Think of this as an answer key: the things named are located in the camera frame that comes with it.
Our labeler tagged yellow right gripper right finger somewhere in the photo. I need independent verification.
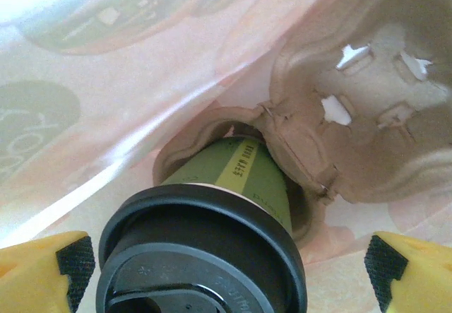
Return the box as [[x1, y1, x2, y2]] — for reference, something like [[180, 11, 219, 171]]
[[364, 231, 452, 313]]

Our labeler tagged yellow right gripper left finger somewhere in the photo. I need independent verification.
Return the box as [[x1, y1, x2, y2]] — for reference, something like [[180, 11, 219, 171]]
[[0, 230, 96, 313]]

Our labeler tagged black plastic cup lid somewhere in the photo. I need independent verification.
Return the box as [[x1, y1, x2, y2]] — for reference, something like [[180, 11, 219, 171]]
[[95, 184, 307, 313]]

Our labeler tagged printed paper takeout bag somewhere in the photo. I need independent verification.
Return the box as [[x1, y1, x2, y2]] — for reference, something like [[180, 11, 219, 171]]
[[0, 0, 452, 313]]

